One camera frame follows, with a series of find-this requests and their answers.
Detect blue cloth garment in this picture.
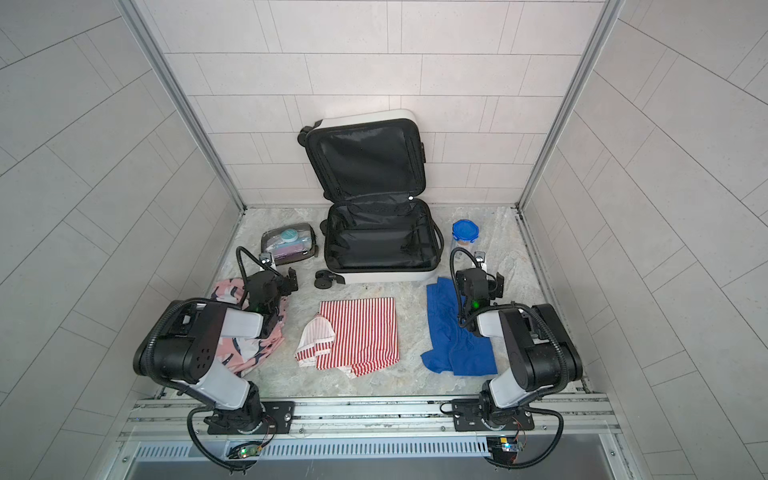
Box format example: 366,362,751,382
421,277,498,377

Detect pink whale print garment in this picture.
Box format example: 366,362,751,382
211,278,288,377

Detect red white striped garment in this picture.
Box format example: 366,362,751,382
294,297,400,378

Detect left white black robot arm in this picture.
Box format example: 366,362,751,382
133,269,298,434

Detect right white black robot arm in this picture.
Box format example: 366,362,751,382
452,267,583,429

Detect clear toiletry pouch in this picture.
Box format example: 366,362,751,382
261,222,318,265

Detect blue lid plastic jar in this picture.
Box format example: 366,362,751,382
451,219,480,252

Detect white ventilation grille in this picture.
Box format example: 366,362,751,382
134,437,490,462

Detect white suitcase black lining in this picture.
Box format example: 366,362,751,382
297,109,445,284

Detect right green circuit board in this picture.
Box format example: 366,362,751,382
486,437,524,465

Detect green circuit board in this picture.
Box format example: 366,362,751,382
486,437,524,465
227,442,263,460

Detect left green circuit board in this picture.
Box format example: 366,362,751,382
227,442,263,460

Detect right black corrugated cable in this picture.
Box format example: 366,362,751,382
448,246,584,470

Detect black corrugated cable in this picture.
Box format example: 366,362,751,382
132,245,283,472
448,246,584,470

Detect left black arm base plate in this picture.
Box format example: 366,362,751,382
204,401,296,435

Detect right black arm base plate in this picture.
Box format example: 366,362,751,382
441,397,535,432

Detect left black corrugated cable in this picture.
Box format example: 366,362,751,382
132,245,283,472

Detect aluminium mounting rail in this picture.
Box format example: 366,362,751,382
122,392,622,442

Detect left aluminium corner post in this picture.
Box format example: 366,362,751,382
116,0,247,213

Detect aluminium corner post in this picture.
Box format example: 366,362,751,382
116,0,247,213
516,0,624,212

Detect right aluminium corner post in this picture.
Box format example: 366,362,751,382
516,0,624,212

